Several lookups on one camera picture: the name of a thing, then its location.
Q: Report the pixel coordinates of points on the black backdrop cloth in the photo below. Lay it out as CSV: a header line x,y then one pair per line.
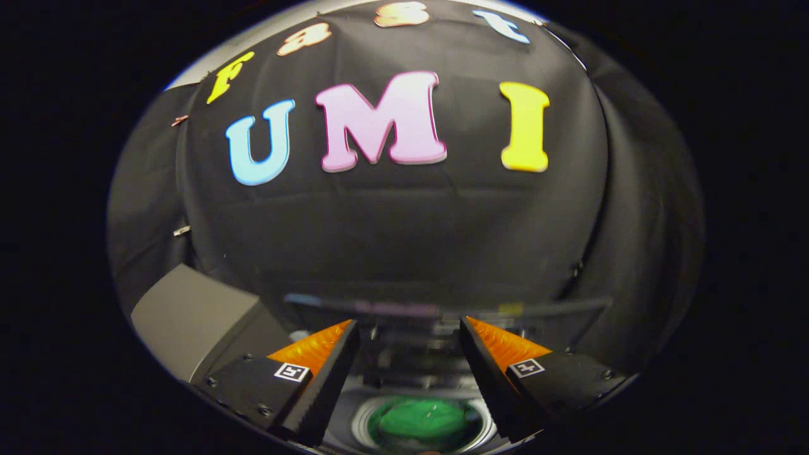
x,y
404,227

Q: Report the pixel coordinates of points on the grey box stand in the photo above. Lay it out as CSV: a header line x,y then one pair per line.
x,y
189,316

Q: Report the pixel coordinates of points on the dark washing machine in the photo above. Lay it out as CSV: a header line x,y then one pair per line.
x,y
411,373

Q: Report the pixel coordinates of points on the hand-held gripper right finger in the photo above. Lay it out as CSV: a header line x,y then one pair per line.
x,y
483,379

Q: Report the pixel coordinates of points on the silver clip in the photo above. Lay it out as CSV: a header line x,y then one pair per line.
x,y
182,230

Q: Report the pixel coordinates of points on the green polo shirt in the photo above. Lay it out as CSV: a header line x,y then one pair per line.
x,y
420,420

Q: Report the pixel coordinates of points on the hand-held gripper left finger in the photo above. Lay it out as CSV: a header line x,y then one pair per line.
x,y
328,385

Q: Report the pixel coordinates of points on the red clip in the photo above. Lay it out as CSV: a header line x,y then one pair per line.
x,y
180,120

